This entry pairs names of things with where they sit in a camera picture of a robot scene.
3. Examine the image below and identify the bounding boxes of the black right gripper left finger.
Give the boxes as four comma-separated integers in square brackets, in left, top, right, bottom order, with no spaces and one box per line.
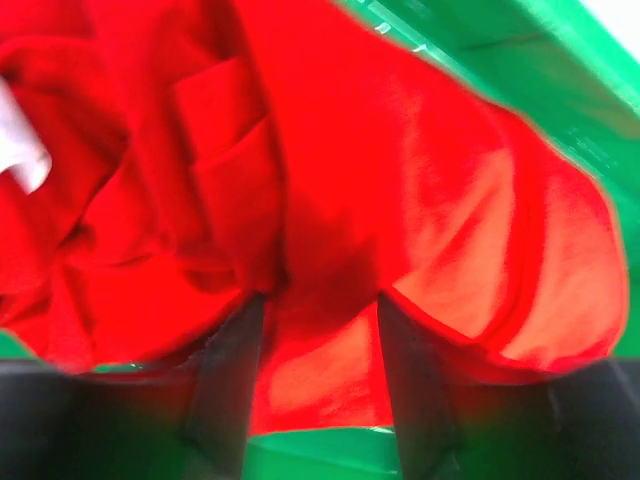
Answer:
[182,294,265,479]

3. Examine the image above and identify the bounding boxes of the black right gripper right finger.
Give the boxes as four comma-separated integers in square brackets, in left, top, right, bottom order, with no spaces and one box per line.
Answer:
[377,294,461,480]

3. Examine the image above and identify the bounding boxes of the red t shirt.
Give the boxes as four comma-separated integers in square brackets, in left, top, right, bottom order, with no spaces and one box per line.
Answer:
[1,1,629,434]

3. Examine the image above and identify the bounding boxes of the white garment label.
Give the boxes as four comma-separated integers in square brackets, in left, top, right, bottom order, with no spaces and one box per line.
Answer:
[0,79,52,194]

